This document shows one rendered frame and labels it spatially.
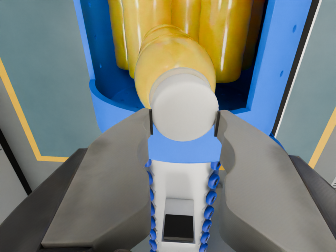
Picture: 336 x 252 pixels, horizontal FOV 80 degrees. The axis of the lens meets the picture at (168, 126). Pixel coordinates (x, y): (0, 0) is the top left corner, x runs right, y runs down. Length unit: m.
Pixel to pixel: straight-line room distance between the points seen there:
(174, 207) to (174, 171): 0.13
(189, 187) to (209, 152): 0.50
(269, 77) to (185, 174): 0.50
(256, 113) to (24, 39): 1.68
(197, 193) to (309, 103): 1.26
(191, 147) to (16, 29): 1.67
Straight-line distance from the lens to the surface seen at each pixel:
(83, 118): 1.81
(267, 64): 0.22
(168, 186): 0.72
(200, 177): 0.68
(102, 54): 0.37
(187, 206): 0.75
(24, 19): 1.75
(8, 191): 2.44
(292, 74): 1.47
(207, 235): 0.87
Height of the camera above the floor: 1.41
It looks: 59 degrees down
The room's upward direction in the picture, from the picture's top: 172 degrees counter-clockwise
